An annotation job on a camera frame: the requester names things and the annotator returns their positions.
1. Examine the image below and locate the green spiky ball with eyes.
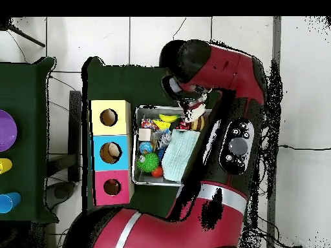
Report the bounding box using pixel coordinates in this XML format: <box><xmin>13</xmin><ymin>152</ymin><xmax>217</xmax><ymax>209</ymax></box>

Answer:
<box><xmin>137</xmin><ymin>152</ymin><xmax>160</xmax><ymax>174</ymax></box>

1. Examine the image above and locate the dark green tablecloth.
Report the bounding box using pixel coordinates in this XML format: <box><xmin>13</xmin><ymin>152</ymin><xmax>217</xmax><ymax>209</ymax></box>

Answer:
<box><xmin>81</xmin><ymin>56</ymin><xmax>264</xmax><ymax>228</ymax></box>

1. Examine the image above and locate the plain wooden block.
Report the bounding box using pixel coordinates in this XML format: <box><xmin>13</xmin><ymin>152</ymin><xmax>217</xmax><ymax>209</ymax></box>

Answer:
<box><xmin>138</xmin><ymin>127</ymin><xmax>154</xmax><ymax>142</ymax></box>

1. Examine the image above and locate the dark green side table cloth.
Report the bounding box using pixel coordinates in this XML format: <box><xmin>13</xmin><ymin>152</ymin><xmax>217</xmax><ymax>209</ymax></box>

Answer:
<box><xmin>0</xmin><ymin>56</ymin><xmax>58</xmax><ymax>224</ymax></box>

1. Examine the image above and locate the blue globe ball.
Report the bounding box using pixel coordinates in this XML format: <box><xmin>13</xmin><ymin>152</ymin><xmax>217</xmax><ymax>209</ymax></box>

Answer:
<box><xmin>139</xmin><ymin>141</ymin><xmax>155</xmax><ymax>155</ymax></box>

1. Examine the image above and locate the cream muslin cloth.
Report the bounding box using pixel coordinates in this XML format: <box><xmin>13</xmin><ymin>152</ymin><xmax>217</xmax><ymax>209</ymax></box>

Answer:
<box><xmin>178</xmin><ymin>92</ymin><xmax>212</xmax><ymax>124</ymax></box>

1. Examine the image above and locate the clear mesh bin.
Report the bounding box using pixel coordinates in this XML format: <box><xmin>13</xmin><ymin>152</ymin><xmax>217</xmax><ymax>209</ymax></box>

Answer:
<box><xmin>132</xmin><ymin>105</ymin><xmax>218</xmax><ymax>187</ymax></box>

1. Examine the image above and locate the purple plate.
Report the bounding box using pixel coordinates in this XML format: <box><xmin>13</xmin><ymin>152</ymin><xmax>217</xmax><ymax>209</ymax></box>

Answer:
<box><xmin>0</xmin><ymin>109</ymin><xmax>19</xmax><ymax>153</ymax></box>

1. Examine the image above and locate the yellow cup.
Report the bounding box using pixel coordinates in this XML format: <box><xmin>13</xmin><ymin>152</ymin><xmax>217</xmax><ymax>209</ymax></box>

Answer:
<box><xmin>0</xmin><ymin>158</ymin><xmax>14</xmax><ymax>175</ymax></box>

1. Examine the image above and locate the red ball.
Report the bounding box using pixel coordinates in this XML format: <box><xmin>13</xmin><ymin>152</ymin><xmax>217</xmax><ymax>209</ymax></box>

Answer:
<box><xmin>151</xmin><ymin>166</ymin><xmax>164</xmax><ymax>179</ymax></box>

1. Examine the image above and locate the wooden box with three holes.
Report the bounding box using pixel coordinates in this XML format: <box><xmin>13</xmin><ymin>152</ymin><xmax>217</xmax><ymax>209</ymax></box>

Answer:
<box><xmin>90</xmin><ymin>99</ymin><xmax>134</xmax><ymax>207</ymax></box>

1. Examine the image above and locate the yellow cheese wedge toy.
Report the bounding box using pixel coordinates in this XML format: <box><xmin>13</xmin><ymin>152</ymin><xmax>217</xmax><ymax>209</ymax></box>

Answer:
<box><xmin>153</xmin><ymin>119</ymin><xmax>171</xmax><ymax>132</ymax></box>

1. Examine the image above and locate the blue cup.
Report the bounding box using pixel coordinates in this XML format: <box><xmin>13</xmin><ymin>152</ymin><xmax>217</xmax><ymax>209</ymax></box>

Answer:
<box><xmin>0</xmin><ymin>192</ymin><xmax>22</xmax><ymax>214</ymax></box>

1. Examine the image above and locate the black tripod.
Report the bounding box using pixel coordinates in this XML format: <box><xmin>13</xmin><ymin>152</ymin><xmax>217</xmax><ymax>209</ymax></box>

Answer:
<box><xmin>0</xmin><ymin>17</ymin><xmax>47</xmax><ymax>48</ymax></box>

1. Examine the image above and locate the mint green muslin cloth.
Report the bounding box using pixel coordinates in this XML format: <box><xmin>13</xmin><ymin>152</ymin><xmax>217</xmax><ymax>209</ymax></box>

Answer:
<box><xmin>161</xmin><ymin>129</ymin><xmax>200</xmax><ymax>183</ymax></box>

